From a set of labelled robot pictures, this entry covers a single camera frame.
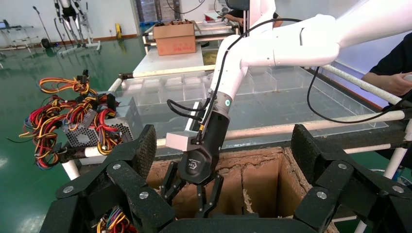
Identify brown cardboard box with dividers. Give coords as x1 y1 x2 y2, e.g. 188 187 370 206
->
146 146 340 233

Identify white work table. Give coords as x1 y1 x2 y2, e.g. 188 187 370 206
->
133 45 206 74

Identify black camera cable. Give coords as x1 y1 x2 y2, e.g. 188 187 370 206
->
166 17 305 145

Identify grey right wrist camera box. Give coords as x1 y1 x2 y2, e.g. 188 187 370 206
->
165 102 208 152

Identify black hanging cable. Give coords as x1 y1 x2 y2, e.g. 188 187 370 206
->
306 65 412 125

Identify white frame leg pipe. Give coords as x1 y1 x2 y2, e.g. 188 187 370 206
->
354 119 412 233
61 160 81 181

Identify black microphone stand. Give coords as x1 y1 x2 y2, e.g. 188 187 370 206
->
32 5 54 49

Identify silver robot legs on stand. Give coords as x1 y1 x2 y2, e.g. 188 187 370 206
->
53 0 101 54

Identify bare hand of bystander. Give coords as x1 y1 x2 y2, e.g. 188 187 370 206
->
386 72 412 97

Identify coloured wire bundle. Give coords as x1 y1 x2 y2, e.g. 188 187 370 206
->
96 205 138 233

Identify clear acrylic divider tray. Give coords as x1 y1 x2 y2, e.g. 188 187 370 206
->
122 66 389 149

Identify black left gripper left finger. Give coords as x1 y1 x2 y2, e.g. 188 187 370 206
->
55 124 177 233

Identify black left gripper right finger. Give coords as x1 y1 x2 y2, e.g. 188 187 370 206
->
291 123 412 233

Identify seated person in black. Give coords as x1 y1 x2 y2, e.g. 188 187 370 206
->
222 9 281 28

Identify bare forearm of bystander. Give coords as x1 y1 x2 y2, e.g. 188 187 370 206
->
361 71 392 88

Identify closed brown cardboard box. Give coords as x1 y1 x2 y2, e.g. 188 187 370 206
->
153 20 198 56

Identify white robot torso column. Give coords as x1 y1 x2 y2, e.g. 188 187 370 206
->
248 0 277 33

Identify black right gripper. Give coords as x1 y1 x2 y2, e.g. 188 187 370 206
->
160 109 232 219

